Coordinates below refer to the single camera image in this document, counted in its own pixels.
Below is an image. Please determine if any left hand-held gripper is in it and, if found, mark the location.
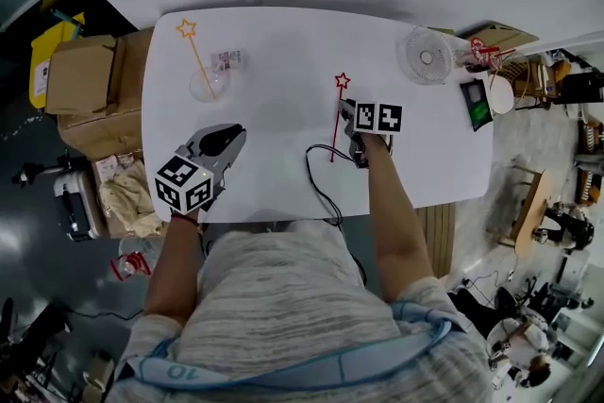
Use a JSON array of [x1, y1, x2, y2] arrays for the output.
[[154, 122, 247, 214]]

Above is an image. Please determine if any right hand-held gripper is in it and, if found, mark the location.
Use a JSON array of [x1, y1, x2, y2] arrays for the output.
[[337, 97, 403, 170]]

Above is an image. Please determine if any red star wand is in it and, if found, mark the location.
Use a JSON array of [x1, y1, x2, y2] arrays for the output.
[[329, 71, 353, 164]]

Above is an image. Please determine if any clear plastic cup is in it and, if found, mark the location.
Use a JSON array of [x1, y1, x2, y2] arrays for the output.
[[188, 63, 233, 104]]

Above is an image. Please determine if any orange star wand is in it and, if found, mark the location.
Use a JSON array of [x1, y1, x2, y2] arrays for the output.
[[175, 17, 217, 101]]

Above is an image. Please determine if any person's left forearm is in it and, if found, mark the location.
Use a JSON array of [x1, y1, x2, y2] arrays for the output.
[[143, 211, 205, 327]]

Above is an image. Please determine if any person's right forearm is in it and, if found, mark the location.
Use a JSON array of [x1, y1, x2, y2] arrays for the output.
[[362, 132, 438, 304]]

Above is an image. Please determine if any red patterned drink cup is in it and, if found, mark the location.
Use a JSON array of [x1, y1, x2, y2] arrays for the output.
[[466, 36, 493, 73]]

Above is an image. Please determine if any dark drink cup red straw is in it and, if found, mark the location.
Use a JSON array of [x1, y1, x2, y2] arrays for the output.
[[488, 47, 516, 75]]

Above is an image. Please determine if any small white desk fan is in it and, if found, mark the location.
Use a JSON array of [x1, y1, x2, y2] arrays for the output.
[[395, 25, 457, 86]]

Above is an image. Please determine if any large cardboard box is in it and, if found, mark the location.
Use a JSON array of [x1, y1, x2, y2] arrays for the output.
[[56, 27, 155, 161]]

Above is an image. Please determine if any beige cloth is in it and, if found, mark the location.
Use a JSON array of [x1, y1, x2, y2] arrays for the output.
[[97, 160, 169, 237]]

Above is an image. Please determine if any long cardboard box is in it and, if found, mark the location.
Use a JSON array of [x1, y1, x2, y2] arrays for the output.
[[92, 150, 166, 240]]

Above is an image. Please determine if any black device green screen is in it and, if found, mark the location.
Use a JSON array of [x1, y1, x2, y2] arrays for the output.
[[460, 78, 495, 132]]

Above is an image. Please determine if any wooden slatted bench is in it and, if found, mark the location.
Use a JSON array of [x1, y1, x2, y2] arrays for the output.
[[414, 202, 457, 279]]

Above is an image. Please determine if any flat cardboard box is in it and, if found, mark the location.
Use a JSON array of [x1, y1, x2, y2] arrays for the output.
[[44, 35, 119, 117]]

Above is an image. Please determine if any silver hard case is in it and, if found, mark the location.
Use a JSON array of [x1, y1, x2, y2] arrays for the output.
[[52, 169, 100, 243]]

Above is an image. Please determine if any person's grey striped shirt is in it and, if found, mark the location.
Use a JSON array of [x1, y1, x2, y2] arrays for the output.
[[106, 219, 492, 403]]

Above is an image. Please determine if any thin cardboard box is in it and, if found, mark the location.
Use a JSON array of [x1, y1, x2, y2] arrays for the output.
[[460, 21, 539, 58]]

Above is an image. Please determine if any black tripod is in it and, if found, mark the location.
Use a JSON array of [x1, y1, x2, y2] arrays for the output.
[[11, 150, 91, 185]]

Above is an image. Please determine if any yellow bin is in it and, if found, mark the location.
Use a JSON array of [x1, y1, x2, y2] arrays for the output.
[[28, 11, 86, 109]]

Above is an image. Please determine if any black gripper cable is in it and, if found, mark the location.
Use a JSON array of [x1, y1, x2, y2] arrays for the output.
[[304, 143, 369, 287]]

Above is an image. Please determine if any water jug red handle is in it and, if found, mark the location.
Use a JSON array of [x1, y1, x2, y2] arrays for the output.
[[110, 235, 164, 282]]

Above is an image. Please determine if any white wire chair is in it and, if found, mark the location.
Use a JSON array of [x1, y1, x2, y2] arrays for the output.
[[488, 54, 532, 115]]

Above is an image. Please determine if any black floor cable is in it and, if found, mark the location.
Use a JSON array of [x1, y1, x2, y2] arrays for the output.
[[60, 304, 145, 323]]

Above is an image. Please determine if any light blue neck strap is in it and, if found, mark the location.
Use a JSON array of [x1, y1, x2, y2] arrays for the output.
[[126, 301, 455, 393]]

